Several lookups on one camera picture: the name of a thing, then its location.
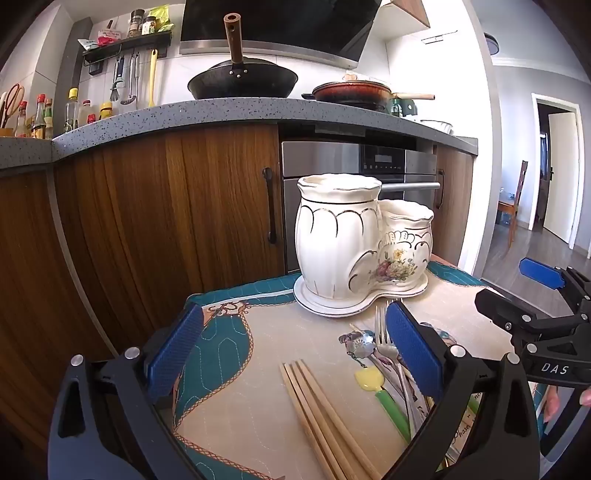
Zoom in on wooden chopstick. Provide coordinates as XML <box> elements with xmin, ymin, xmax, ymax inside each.
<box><xmin>294</xmin><ymin>361</ymin><xmax>372</xmax><ymax>480</ymax></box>
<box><xmin>300</xmin><ymin>359</ymin><xmax>385</xmax><ymax>480</ymax></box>
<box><xmin>280</xmin><ymin>364</ymin><xmax>337</xmax><ymax>480</ymax></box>
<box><xmin>287</xmin><ymin>363</ymin><xmax>352</xmax><ymax>480</ymax></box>

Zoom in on red frying pan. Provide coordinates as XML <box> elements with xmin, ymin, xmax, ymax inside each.
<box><xmin>302</xmin><ymin>74</ymin><xmax>435</xmax><ymax>112</ymax></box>

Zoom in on silver flower-bowl spoon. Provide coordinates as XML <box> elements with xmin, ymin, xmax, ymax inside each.
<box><xmin>339</xmin><ymin>330</ymin><xmax>407</xmax><ymax>407</ymax></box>

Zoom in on white floral ceramic utensil holder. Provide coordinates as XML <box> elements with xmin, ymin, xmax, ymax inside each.
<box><xmin>293</xmin><ymin>173</ymin><xmax>435</xmax><ymax>319</ymax></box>

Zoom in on teal and beige printed cloth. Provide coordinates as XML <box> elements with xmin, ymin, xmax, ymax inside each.
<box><xmin>172</xmin><ymin>258</ymin><xmax>546</xmax><ymax>480</ymax></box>

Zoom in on wooden corner cabinet front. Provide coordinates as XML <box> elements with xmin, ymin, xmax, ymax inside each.
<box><xmin>0</xmin><ymin>165</ymin><xmax>118</xmax><ymax>444</ymax></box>

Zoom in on steel oven handle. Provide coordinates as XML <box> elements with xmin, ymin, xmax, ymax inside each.
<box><xmin>381</xmin><ymin>182</ymin><xmax>441</xmax><ymax>193</ymax></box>

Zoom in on black range hood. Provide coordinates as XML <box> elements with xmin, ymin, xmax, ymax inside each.
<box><xmin>179</xmin><ymin>0</ymin><xmax>384</xmax><ymax>63</ymax></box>

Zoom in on silver metal fork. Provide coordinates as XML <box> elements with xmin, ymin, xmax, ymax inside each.
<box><xmin>373</xmin><ymin>305</ymin><xmax>428</xmax><ymax>430</ymax></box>

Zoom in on hanging blue-handled whisk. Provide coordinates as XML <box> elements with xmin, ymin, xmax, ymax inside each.
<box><xmin>109</xmin><ymin>56</ymin><xmax>126</xmax><ymax>103</ymax></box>

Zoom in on hanging yellow spatula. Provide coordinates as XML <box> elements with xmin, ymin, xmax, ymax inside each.
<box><xmin>147</xmin><ymin>48</ymin><xmax>159</xmax><ymax>108</ymax></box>

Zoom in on black wok with wooden handle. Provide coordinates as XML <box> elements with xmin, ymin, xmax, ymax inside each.
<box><xmin>187</xmin><ymin>13</ymin><xmax>298</xmax><ymax>100</ymax></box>

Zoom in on red and white packet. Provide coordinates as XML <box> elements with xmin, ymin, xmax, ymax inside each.
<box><xmin>78</xmin><ymin>28</ymin><xmax>128</xmax><ymax>49</ymax></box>

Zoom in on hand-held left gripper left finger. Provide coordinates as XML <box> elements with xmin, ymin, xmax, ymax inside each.
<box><xmin>47</xmin><ymin>302</ymin><xmax>205</xmax><ymax>480</ymax></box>

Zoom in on grey speckled countertop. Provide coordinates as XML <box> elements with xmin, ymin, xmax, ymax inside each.
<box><xmin>0</xmin><ymin>95</ymin><xmax>478</xmax><ymax>169</ymax></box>

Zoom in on wooden wall cabinet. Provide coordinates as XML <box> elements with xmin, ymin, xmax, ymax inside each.
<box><xmin>392</xmin><ymin>0</ymin><xmax>431</xmax><ymax>28</ymax></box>

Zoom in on person's right hand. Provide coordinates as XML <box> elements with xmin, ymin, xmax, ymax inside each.
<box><xmin>544</xmin><ymin>384</ymin><xmax>591</xmax><ymax>423</ymax></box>

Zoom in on narrow wooden cabinet door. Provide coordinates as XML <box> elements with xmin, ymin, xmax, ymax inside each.
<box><xmin>433</xmin><ymin>144</ymin><xmax>475</xmax><ymax>269</ymax></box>

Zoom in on white room door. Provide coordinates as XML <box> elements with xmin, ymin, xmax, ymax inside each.
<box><xmin>542</xmin><ymin>111</ymin><xmax>581</xmax><ymax>246</ymax></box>

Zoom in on green snack packet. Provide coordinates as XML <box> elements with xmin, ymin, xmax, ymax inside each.
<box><xmin>148</xmin><ymin>4</ymin><xmax>175</xmax><ymax>33</ymax></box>

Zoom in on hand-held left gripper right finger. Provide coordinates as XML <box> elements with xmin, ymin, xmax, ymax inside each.
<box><xmin>385</xmin><ymin>299</ymin><xmax>541</xmax><ymax>480</ymax></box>

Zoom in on black wall shelf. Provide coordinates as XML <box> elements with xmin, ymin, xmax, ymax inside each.
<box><xmin>82</xmin><ymin>32</ymin><xmax>174</xmax><ymax>75</ymax></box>

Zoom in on wooden chair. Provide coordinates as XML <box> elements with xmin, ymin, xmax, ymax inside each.
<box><xmin>497</xmin><ymin>160</ymin><xmax>530</xmax><ymax>248</ymax></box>

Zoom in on white bowl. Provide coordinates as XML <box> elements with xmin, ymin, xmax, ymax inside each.
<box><xmin>420</xmin><ymin>119</ymin><xmax>456</xmax><ymax>135</ymax></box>

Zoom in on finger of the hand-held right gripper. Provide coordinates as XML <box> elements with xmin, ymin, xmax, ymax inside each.
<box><xmin>518</xmin><ymin>257</ymin><xmax>591</xmax><ymax>315</ymax></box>
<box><xmin>475</xmin><ymin>287</ymin><xmax>591</xmax><ymax>345</ymax></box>

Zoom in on stainless steel oven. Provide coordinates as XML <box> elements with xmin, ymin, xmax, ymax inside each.
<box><xmin>281</xmin><ymin>141</ymin><xmax>440</xmax><ymax>274</ymax></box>

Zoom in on red-handled scissors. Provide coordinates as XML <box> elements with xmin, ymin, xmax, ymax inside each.
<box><xmin>1</xmin><ymin>83</ymin><xmax>27</xmax><ymax>130</ymax></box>

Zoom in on yellow spoon with green handle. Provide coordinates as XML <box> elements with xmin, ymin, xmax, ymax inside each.
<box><xmin>355</xmin><ymin>368</ymin><xmax>413</xmax><ymax>441</ymax></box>

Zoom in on dark sauce bottle red cap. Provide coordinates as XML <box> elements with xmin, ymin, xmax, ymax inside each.
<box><xmin>31</xmin><ymin>94</ymin><xmax>47</xmax><ymax>140</ymax></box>

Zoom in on clear oil bottle yellow cap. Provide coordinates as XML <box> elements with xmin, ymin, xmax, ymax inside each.
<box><xmin>64</xmin><ymin>88</ymin><xmax>79</xmax><ymax>134</ymax></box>

